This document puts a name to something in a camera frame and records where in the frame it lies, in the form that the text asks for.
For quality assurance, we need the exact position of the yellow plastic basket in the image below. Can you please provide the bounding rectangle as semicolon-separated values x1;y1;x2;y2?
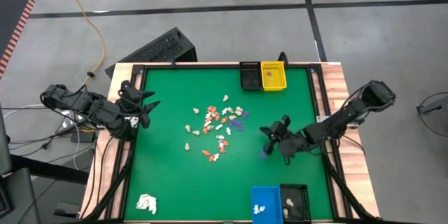
260;61;288;92

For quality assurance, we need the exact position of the grey monitor panel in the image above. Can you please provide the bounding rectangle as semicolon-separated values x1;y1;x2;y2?
0;104;13;176

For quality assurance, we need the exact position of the black orange striped floor mat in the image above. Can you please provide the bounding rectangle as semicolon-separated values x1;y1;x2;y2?
0;0;37;78

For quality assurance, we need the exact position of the black floor beam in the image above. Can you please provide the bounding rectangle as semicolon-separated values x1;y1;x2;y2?
10;153;90;185

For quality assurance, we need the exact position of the crumpled white paper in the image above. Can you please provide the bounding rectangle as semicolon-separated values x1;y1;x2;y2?
135;193;158;216

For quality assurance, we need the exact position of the black plastic basket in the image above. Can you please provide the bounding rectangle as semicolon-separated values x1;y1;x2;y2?
279;183;312;223
239;61;262;92

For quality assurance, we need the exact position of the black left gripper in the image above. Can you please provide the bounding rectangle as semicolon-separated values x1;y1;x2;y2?
116;79;162;130

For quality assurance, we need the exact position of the green table mat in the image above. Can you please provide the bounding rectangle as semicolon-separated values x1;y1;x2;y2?
124;66;333;222

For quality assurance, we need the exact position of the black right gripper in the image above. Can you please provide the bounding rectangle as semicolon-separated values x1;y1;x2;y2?
259;114;295;156

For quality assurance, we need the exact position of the blue plastic basket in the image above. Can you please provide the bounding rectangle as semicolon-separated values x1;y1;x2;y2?
251;185;284;224

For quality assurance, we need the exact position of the yellow floor cable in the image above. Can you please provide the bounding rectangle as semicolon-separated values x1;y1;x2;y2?
55;0;106;92

